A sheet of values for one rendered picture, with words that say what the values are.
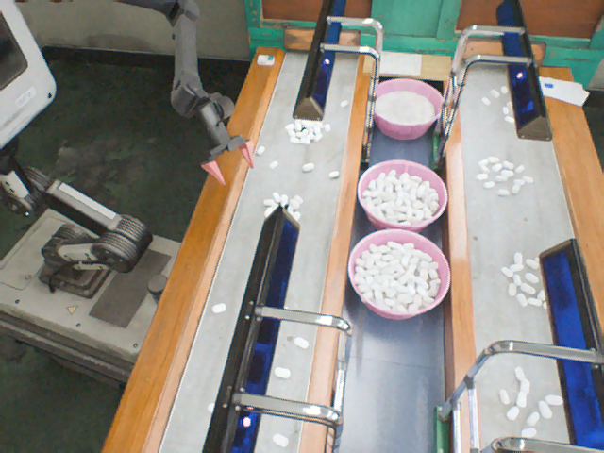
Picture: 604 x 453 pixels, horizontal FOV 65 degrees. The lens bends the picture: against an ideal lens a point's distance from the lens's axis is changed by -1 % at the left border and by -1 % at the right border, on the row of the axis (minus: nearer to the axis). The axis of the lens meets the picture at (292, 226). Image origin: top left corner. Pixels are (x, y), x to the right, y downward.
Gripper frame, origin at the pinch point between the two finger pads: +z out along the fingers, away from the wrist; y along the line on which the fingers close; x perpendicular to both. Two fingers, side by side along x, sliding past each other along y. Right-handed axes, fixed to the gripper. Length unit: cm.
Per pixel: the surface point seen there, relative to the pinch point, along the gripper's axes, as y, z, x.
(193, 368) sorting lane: 38, 33, 13
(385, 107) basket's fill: -69, 9, -18
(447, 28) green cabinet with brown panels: -105, -6, -11
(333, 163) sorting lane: -34.6, 14.4, -9.4
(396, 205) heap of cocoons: -36.9, 30.7, 10.5
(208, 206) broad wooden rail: 7.6, 6.4, -15.2
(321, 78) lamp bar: -29.1, -12.7, 12.2
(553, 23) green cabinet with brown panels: -129, 8, 12
